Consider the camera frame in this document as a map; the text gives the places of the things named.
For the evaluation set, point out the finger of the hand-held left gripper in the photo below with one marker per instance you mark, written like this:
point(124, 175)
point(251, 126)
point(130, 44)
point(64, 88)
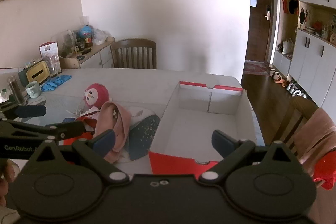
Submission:
point(39, 130)
point(32, 111)

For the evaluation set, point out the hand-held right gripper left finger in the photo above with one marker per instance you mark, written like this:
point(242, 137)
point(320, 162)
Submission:
point(105, 141)

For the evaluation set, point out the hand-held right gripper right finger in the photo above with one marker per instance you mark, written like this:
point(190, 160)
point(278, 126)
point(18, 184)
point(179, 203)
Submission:
point(223, 144)

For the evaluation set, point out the pink cloth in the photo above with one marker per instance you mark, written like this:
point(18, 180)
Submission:
point(120, 121)

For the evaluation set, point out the red cloth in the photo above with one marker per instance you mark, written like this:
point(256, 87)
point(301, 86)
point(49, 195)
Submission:
point(76, 142)

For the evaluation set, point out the blue carton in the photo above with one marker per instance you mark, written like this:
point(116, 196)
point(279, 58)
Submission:
point(69, 120)

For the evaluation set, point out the white red cardboard box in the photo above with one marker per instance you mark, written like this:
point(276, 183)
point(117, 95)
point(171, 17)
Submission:
point(199, 121)

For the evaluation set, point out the dark speckled cloth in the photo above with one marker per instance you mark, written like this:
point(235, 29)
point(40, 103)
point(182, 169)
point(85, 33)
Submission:
point(144, 134)

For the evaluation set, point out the person's left hand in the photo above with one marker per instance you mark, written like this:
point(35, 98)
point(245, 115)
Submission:
point(5, 174)

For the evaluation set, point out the pale green mug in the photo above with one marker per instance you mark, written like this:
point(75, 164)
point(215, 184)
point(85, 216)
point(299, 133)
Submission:
point(32, 90)

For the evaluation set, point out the dark glass tumbler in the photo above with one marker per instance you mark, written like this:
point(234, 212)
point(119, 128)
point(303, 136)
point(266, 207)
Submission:
point(15, 90)

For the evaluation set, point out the blue rubber glove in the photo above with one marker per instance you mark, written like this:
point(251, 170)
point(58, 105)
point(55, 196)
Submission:
point(63, 79)
point(50, 86)

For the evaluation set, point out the yellow green tissue box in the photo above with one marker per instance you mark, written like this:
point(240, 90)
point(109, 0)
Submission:
point(35, 73)

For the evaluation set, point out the pink plush doll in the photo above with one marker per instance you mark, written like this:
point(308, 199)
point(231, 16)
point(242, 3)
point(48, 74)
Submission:
point(95, 94)

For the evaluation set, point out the red white display box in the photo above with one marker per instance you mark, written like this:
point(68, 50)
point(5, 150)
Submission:
point(50, 50)

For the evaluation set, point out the wooden chair with towel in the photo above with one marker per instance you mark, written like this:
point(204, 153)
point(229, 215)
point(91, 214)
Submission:
point(291, 119)

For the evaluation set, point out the clear plastic container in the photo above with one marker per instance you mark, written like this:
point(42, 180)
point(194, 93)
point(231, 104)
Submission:
point(64, 41)

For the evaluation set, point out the red patterned door rug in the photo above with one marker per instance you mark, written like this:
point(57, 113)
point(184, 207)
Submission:
point(256, 68)

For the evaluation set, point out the white sideboard with wooden top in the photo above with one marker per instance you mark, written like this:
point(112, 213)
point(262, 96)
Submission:
point(97, 56)

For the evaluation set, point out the brown jar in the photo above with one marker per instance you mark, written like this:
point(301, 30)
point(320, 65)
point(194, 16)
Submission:
point(88, 41)

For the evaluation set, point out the row of shoes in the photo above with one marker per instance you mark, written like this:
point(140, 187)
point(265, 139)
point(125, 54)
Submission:
point(294, 88)

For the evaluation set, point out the bare wooden chair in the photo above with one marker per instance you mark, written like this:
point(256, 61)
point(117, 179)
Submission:
point(134, 50)

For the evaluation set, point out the pink towel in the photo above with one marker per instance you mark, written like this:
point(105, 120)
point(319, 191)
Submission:
point(317, 132)

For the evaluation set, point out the blue globe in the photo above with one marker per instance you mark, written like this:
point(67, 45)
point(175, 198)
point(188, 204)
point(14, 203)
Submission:
point(85, 31)

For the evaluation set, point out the white low shoe cabinet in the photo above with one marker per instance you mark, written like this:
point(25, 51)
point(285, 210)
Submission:
point(282, 64)

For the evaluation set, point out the clear plastic bag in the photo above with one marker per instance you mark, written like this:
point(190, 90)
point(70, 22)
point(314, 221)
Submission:
point(100, 36)

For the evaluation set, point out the red garment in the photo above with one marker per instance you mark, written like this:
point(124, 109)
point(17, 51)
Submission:
point(325, 171)

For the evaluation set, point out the brown wooden door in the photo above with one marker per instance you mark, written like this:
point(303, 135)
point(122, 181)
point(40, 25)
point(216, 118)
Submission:
point(260, 37)

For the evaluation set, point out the white tote bag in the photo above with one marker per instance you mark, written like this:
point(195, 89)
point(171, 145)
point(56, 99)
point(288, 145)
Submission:
point(288, 46)

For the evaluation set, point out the white lower cabinet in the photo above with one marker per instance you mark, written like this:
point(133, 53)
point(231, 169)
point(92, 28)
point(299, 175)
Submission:
point(309, 64)

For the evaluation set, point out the white paper door sign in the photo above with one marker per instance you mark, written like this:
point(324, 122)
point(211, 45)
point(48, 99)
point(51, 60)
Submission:
point(253, 1)

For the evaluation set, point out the red pot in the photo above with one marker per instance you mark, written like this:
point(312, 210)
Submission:
point(318, 27)

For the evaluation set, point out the red hanging ornament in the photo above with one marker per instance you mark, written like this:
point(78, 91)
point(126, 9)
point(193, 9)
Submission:
point(284, 3)

